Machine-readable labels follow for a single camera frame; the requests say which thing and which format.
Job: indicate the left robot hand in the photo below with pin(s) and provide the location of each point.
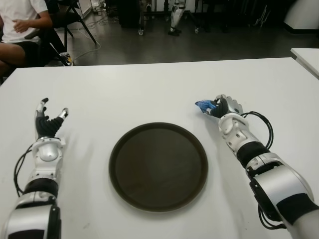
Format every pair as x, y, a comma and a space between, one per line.
46, 125

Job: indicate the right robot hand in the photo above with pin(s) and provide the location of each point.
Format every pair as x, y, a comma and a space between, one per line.
228, 105

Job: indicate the blue Oreo packet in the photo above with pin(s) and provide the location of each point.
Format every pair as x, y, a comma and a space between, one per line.
204, 106

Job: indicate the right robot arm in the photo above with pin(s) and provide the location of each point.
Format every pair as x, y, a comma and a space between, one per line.
274, 179

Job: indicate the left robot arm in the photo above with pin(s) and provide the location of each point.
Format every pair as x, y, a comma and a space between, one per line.
47, 154

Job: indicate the yellow black shoe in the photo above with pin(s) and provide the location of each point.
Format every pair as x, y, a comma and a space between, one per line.
67, 58

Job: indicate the white side table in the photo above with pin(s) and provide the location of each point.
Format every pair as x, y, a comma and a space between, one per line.
307, 58

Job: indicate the round brown tray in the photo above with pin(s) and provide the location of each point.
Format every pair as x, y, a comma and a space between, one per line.
158, 166

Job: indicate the silver humanoid robot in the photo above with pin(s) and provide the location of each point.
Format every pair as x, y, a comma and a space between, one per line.
176, 16

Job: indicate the black folding chair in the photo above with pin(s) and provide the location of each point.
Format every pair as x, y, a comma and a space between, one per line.
62, 17

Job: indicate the person in white shirt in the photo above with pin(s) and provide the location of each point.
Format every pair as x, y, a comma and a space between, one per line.
17, 17

